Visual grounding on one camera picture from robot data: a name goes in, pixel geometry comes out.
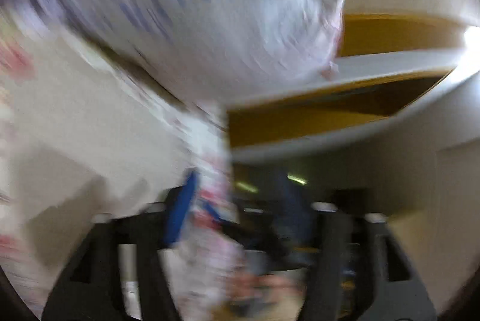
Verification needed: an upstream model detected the floral quilted bedspread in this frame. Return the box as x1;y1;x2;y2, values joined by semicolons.
1;18;234;319

